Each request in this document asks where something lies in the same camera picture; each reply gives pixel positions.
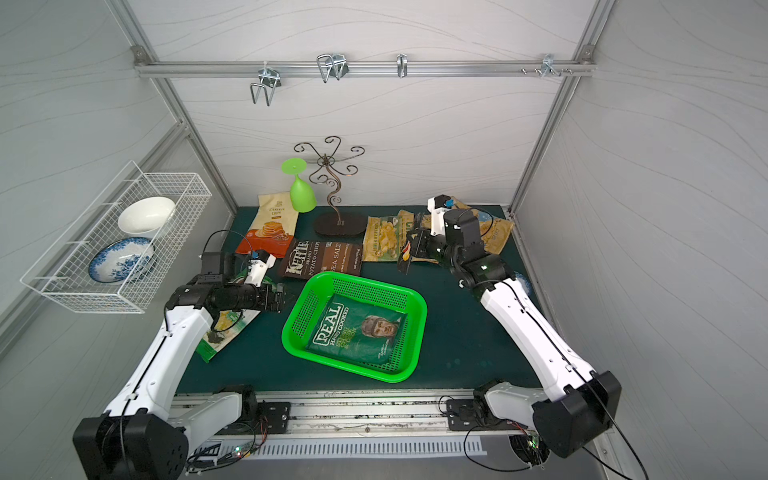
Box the metal double hook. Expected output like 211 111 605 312
250 64 282 106

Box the white ceramic bowl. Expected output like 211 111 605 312
118 196 176 237

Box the blue patterned ceramic bowl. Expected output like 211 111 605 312
88 237 155 284

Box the orange cheddar chips bag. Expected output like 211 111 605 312
235 192 299 259

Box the green seaweed snack bag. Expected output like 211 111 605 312
196 310 260 363

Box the green plastic wine glass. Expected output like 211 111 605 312
281 158 317 213

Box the green-label kettle chips bag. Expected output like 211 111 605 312
362 210 414 263

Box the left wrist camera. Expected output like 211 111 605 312
244 249 276 287

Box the brown Kettle chips bag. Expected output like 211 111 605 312
279 240 363 280

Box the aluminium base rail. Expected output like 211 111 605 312
201 389 524 462

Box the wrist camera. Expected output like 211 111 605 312
244 249 276 287
427 195 454 236

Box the aluminium top rail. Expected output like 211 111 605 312
135 54 597 80

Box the dark metal ornament stand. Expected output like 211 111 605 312
293 135 367 238

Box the green plastic basket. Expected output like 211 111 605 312
282 272 428 383

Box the metal corner hook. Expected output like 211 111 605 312
520 55 573 78

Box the blue Sea Salt chips bag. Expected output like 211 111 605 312
452 197 514 255

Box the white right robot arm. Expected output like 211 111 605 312
398 195 622 458

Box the metal clip hook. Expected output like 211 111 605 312
316 53 349 83

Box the small metal hook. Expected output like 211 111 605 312
396 54 408 78

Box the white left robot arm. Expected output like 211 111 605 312
72 250 284 479

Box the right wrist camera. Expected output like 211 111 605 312
427 195 454 236

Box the small blue patterned bowl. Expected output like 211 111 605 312
514 271 534 299

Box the green Real chips bag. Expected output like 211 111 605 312
306 294 407 365

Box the white wire wall basket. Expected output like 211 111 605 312
20 162 211 314

